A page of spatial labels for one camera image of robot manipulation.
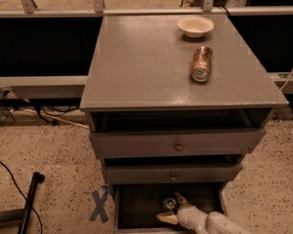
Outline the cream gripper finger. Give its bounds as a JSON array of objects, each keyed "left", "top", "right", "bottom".
[
  {"left": 175, "top": 192, "right": 188, "bottom": 206},
  {"left": 156, "top": 211, "right": 179, "bottom": 225}
]

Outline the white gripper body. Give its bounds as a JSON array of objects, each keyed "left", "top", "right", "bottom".
[{"left": 177, "top": 203, "right": 208, "bottom": 232}]

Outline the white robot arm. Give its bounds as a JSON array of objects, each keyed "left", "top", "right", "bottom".
[{"left": 156, "top": 192, "right": 252, "bottom": 234}]

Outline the grey bottom drawer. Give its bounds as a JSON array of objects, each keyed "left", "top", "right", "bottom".
[{"left": 114, "top": 182, "right": 227, "bottom": 234}]

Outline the grey drawer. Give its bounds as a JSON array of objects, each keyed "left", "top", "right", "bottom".
[
  {"left": 102, "top": 155, "right": 242, "bottom": 184},
  {"left": 88, "top": 109, "right": 267, "bottom": 160},
  {"left": 114, "top": 182, "right": 227, "bottom": 234}
]

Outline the grey middle drawer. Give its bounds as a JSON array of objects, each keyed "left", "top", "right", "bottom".
[{"left": 102, "top": 155, "right": 242, "bottom": 184}]

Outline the grey top drawer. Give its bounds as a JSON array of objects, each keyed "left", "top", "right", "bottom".
[{"left": 88, "top": 109, "right": 267, "bottom": 160}]

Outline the grey wooden drawer cabinet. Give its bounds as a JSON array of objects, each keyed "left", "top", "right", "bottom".
[{"left": 79, "top": 14, "right": 289, "bottom": 193}]

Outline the brown soda can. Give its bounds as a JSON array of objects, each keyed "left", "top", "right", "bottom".
[{"left": 190, "top": 46, "right": 213, "bottom": 82}]

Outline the blue tape cross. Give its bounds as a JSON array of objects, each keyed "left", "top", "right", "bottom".
[{"left": 89, "top": 185, "right": 109, "bottom": 223}]

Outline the black metal stand leg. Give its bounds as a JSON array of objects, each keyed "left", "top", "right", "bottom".
[{"left": 0, "top": 172, "right": 45, "bottom": 234}]

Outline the white paper bowl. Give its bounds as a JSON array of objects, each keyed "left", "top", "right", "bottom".
[{"left": 177, "top": 16, "right": 215, "bottom": 38}]

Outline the black cable bundle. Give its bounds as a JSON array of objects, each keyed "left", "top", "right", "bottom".
[{"left": 0, "top": 90, "right": 81, "bottom": 127}]

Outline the grey metal rail frame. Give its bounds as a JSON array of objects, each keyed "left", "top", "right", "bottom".
[{"left": 0, "top": 0, "right": 293, "bottom": 100}]

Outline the black floor cable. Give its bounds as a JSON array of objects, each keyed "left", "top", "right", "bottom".
[{"left": 0, "top": 153, "right": 44, "bottom": 234}]

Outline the white cable at right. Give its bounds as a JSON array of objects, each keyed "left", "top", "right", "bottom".
[{"left": 278, "top": 51, "right": 293, "bottom": 93}]

